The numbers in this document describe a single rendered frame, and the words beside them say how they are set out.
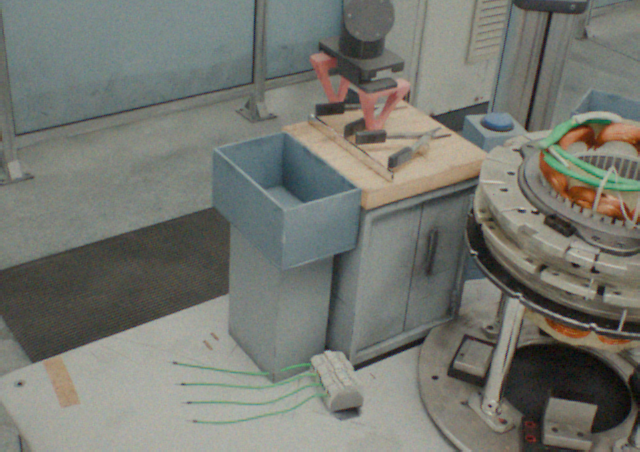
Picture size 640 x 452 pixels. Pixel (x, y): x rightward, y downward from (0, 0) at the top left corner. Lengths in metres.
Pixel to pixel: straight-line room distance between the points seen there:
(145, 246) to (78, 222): 0.27
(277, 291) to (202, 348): 0.19
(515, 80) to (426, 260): 0.41
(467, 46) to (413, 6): 0.30
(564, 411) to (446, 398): 0.15
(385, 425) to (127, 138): 2.45
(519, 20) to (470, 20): 2.00
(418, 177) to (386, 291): 0.17
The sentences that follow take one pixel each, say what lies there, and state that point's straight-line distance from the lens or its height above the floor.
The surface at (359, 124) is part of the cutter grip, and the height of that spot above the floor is 1.09.
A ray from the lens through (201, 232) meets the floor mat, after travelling 2.89.
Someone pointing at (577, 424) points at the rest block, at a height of 0.84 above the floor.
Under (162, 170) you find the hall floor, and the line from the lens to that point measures 3.25.
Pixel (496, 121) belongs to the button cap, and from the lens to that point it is 1.33.
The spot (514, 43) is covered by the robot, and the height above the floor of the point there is 1.10.
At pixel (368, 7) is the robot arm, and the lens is 1.02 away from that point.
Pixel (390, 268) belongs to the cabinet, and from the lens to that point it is 1.17.
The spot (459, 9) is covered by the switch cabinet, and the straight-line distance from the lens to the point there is 3.41.
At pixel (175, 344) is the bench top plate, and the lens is 1.27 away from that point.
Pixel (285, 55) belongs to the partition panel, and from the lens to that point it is 3.64.
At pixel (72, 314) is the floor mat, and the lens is 2.58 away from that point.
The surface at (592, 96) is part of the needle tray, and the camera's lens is 1.45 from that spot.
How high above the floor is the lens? 1.60
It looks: 32 degrees down
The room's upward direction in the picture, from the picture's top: 5 degrees clockwise
